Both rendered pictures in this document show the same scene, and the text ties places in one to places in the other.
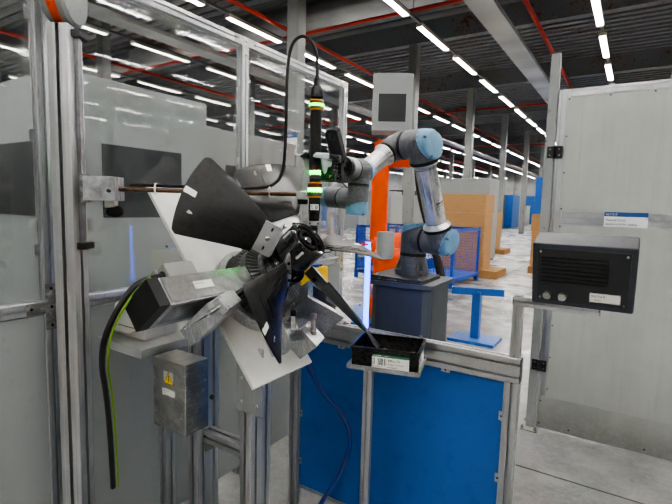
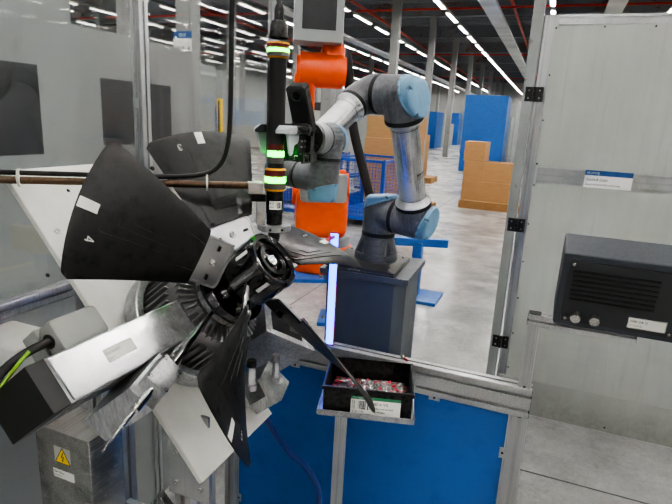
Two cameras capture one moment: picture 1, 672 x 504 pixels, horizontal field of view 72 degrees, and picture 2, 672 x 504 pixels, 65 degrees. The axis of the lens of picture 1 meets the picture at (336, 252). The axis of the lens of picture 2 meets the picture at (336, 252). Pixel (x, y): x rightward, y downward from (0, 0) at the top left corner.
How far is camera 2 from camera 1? 0.39 m
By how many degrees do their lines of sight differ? 14
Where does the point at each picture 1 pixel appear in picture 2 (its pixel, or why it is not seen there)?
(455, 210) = (383, 135)
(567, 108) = (552, 39)
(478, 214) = not seen: hidden behind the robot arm
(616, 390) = (581, 367)
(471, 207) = not seen: hidden behind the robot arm
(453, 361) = (446, 389)
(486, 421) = (483, 458)
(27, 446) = not seen: outside the picture
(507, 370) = (515, 402)
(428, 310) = (400, 308)
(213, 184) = (126, 188)
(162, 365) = (51, 438)
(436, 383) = (421, 413)
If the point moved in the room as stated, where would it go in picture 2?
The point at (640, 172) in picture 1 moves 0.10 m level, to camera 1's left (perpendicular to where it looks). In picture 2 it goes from (629, 125) to (609, 123)
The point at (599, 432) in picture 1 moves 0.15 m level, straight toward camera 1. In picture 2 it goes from (560, 411) to (561, 426)
